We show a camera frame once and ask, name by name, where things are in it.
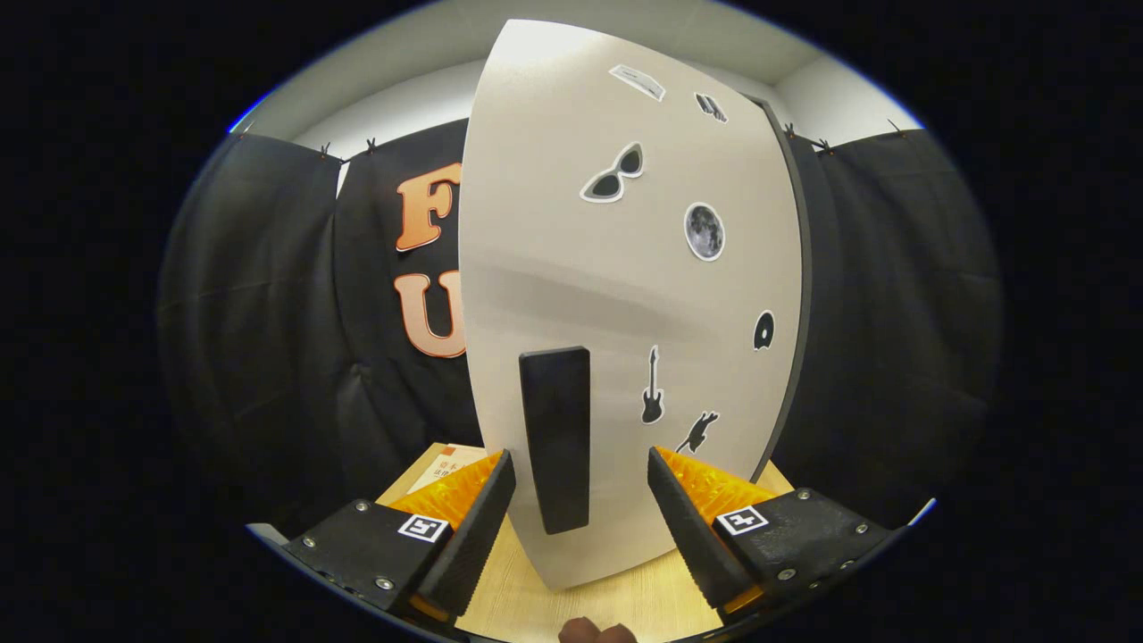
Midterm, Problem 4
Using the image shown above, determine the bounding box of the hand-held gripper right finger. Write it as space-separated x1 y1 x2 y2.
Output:
647 447 894 617

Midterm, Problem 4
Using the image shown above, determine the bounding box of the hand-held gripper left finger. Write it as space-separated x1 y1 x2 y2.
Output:
284 449 517 626

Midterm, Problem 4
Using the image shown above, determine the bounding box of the black door handle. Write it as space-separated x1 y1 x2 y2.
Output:
519 347 592 535

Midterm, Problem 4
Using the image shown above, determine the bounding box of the beige book with red print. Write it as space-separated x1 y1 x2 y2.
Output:
406 444 490 495

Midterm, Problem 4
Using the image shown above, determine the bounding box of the black backdrop cloth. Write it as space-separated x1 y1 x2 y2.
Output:
156 116 1005 537

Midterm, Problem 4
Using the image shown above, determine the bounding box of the row of black cloth clips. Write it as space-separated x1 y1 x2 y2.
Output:
317 119 905 157

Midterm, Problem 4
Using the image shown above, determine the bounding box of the ceiling strip light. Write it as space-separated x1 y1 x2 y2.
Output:
228 89 273 135

